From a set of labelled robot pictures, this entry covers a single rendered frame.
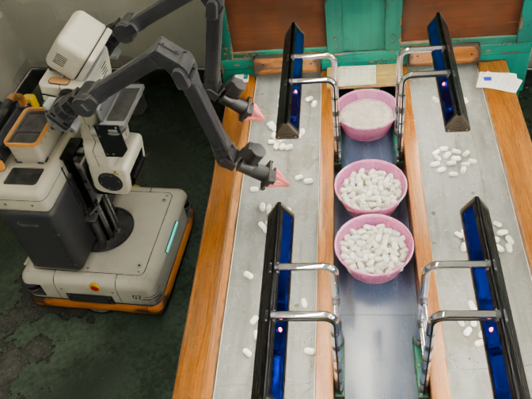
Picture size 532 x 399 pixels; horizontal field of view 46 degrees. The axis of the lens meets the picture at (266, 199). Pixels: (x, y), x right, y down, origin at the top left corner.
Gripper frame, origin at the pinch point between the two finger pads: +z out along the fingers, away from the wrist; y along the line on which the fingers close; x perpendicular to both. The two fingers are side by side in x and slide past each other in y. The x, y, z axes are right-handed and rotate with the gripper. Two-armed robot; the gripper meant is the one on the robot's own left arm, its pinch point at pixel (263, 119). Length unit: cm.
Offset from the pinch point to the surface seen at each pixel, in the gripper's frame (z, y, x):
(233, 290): 1, -80, 8
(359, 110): 34.9, 12.0, -19.7
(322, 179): 21.6, -31.1, -12.4
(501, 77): 78, 25, -61
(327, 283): 23, -79, -14
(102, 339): -8, -55, 114
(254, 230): 5, -54, 5
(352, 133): 33.6, -0.7, -16.6
